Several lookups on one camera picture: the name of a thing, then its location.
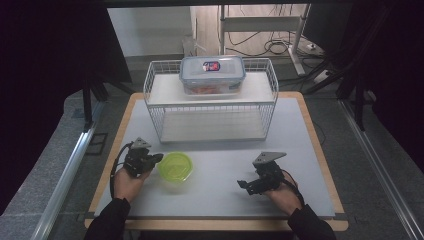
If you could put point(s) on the person's left hand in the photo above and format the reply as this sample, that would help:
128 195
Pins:
128 186

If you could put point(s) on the black curtain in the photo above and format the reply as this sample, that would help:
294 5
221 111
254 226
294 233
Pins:
50 66
393 66

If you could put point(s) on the clear rectangular food container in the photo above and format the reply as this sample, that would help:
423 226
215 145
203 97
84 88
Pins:
212 75

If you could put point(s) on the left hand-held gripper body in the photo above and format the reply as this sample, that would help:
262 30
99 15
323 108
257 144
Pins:
136 160

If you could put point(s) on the green round lidded container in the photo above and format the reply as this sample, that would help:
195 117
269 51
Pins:
175 166

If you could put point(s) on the white metal desk frame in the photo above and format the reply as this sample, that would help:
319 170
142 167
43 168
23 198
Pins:
263 23

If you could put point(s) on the black floor grate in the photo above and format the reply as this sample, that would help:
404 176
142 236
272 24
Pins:
97 144

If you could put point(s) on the small white power strip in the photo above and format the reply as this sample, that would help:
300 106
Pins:
310 46

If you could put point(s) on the aluminium floor rail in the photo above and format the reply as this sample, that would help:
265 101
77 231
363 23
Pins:
63 180
380 173

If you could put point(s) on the person's right hand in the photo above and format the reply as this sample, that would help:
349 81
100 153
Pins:
283 198

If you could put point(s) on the black frame post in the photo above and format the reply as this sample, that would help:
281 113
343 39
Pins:
359 103
88 106

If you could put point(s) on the large white power strip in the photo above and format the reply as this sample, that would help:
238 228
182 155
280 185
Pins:
323 76

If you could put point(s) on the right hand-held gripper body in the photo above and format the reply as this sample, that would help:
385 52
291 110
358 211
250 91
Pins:
268 175

